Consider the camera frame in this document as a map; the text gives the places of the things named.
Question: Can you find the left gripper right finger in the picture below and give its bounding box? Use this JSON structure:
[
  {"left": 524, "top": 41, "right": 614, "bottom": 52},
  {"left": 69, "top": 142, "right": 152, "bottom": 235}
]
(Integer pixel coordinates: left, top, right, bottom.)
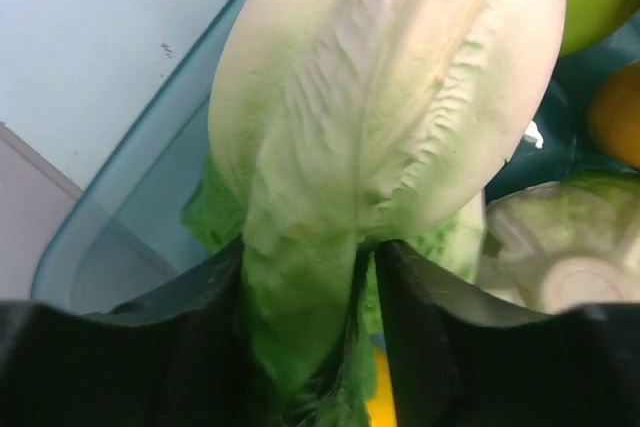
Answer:
[{"left": 375, "top": 241, "right": 639, "bottom": 427}]

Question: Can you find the white cauliflower toy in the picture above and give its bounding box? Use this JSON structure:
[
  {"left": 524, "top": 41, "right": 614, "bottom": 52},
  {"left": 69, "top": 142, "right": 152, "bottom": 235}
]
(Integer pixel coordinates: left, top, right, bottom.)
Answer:
[{"left": 476, "top": 171, "right": 639, "bottom": 313}]

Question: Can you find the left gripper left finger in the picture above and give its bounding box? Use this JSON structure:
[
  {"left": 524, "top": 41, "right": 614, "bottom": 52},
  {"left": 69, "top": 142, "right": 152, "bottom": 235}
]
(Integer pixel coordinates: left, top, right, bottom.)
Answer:
[{"left": 1, "top": 240, "right": 269, "bottom": 426}]

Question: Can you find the green lettuce toy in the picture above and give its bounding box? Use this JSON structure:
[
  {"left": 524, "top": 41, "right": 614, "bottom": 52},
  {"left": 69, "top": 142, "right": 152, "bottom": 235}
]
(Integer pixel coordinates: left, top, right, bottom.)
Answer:
[{"left": 208, "top": 0, "right": 565, "bottom": 426}]

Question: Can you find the teal plastic tray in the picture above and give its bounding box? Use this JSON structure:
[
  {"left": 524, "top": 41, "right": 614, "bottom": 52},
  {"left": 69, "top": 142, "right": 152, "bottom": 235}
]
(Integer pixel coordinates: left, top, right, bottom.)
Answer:
[{"left": 31, "top": 0, "right": 639, "bottom": 314}]

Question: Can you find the yellow lemon toy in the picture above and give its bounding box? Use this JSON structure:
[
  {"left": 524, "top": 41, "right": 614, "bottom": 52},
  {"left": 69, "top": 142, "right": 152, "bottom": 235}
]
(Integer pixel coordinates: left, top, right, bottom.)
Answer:
[{"left": 366, "top": 347, "right": 397, "bottom": 427}]

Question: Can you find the orange fruit toy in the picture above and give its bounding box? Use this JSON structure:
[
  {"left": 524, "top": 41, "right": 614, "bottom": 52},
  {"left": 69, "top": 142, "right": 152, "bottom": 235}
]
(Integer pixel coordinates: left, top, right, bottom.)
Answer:
[{"left": 587, "top": 60, "right": 639, "bottom": 170}]

